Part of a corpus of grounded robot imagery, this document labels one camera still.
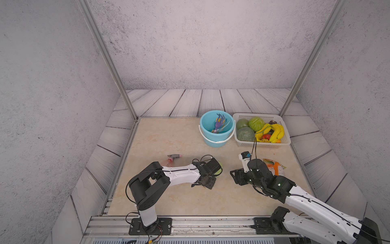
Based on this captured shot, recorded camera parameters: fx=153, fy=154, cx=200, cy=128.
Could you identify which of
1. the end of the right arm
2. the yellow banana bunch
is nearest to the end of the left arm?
the end of the right arm

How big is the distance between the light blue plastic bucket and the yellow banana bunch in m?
0.20

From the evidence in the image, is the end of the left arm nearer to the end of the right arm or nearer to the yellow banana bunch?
the end of the right arm

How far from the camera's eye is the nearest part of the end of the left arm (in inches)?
25.5

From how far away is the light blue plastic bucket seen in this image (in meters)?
0.93

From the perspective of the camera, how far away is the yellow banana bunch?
0.97 meters

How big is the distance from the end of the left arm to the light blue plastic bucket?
228 mm
